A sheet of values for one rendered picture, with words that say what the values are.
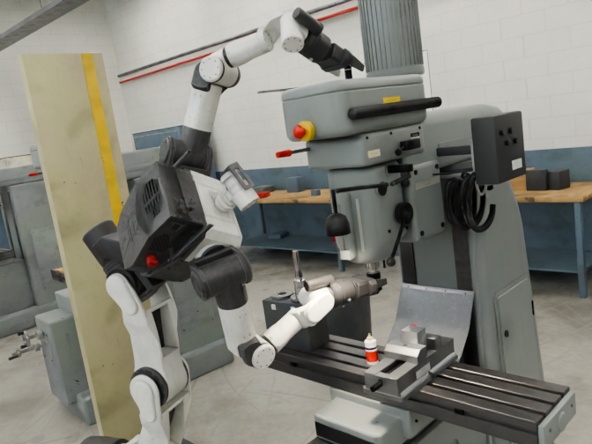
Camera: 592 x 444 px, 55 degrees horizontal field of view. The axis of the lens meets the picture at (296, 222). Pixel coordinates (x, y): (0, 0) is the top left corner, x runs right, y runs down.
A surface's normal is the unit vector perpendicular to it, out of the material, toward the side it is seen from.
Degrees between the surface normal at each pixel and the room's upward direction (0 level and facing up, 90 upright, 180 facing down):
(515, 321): 88
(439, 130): 90
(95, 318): 90
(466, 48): 90
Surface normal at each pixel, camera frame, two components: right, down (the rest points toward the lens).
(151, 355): -0.40, 0.21
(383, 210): 0.70, 0.02
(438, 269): -0.70, 0.22
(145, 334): -0.37, 0.60
